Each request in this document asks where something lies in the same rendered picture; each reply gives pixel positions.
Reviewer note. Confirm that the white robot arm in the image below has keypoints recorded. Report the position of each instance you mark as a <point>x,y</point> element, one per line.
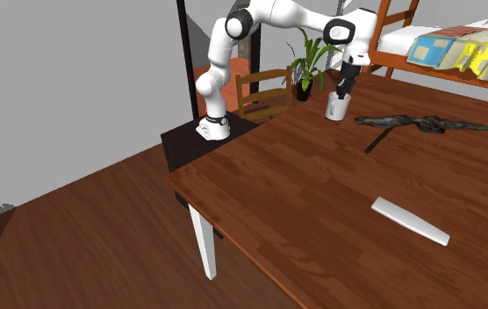
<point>220,47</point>

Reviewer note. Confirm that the dark driftwood piece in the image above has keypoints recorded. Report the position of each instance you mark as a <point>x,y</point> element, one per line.
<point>428,123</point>

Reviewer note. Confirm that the white mug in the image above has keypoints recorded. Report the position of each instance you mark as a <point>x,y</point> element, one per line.
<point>334,110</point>

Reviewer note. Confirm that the green potted plant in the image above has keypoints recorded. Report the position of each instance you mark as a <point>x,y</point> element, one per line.
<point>309,64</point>

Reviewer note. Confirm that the dark green stick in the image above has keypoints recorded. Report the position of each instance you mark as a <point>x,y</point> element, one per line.
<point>380,140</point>

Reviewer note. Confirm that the white flat remote control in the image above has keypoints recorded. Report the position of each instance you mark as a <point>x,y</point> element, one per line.
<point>411,221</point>

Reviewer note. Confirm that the black door frame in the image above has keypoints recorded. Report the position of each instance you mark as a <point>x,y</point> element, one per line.
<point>186,55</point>

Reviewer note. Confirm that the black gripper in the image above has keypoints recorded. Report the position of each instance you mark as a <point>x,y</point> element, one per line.
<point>347,75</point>

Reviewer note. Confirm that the wooden chair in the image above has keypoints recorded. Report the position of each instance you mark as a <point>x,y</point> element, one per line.
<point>265,95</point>

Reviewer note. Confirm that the wooden table with white legs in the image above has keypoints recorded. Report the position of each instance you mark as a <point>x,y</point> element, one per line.
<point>334,192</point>

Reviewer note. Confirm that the wooden bunk bed with quilt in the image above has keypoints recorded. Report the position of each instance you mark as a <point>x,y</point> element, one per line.
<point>453,47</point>

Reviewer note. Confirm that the black robot stand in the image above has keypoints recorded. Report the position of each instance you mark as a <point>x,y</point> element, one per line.
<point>184,143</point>

